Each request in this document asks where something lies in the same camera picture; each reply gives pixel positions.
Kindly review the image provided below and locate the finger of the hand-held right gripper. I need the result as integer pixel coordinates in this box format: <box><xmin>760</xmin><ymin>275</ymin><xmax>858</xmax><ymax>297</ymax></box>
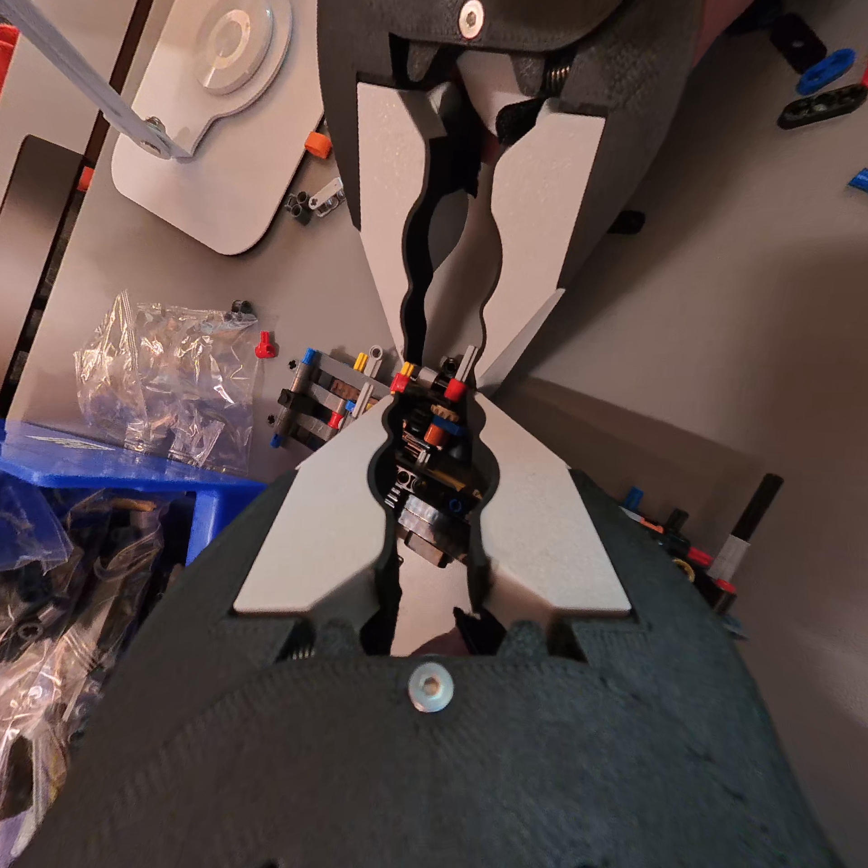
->
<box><xmin>356</xmin><ymin>80</ymin><xmax>452</xmax><ymax>373</ymax></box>
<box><xmin>475</xmin><ymin>108</ymin><xmax>608</xmax><ymax>399</ymax></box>

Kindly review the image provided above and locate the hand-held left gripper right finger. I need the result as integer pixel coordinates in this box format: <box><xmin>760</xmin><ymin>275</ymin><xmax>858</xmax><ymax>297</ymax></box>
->
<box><xmin>467</xmin><ymin>393</ymin><xmax>636</xmax><ymax>655</ymax></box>

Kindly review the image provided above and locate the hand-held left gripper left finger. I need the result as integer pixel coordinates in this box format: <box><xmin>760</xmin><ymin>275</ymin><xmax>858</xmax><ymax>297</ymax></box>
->
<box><xmin>232</xmin><ymin>396</ymin><xmax>408</xmax><ymax>655</ymax></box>

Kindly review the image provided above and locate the lego car chassis model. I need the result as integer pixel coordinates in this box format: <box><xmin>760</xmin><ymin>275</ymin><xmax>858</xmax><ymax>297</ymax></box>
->
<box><xmin>268</xmin><ymin>344</ymin><xmax>785</xmax><ymax>635</ymax></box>

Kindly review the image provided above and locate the blue thin lego liftarm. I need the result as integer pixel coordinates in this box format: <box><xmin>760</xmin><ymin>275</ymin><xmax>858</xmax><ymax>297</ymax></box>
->
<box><xmin>795</xmin><ymin>49</ymin><xmax>857</xmax><ymax>96</ymax></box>

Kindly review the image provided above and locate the white book stand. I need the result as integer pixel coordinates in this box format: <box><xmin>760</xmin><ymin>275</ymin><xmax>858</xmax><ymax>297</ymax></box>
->
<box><xmin>10</xmin><ymin>0</ymin><xmax>320</xmax><ymax>257</ymax></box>

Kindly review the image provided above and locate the crumpled clear plastic bag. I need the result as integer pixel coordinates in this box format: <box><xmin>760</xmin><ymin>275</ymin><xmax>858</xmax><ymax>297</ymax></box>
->
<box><xmin>73</xmin><ymin>290</ymin><xmax>262</xmax><ymax>469</ymax></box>

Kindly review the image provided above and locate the blue plastic bin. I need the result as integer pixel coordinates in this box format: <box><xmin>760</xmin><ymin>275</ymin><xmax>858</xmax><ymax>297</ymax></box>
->
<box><xmin>0</xmin><ymin>417</ymin><xmax>269</xmax><ymax>808</ymax></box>

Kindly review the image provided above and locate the pile of clear parts bags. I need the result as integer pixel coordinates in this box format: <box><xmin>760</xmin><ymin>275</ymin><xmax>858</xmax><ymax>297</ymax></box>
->
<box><xmin>0</xmin><ymin>468</ymin><xmax>198</xmax><ymax>849</ymax></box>

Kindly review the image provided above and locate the dark table cable flap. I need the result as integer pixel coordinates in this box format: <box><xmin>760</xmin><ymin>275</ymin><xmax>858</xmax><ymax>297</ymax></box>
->
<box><xmin>0</xmin><ymin>133</ymin><xmax>104</xmax><ymax>418</ymax></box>

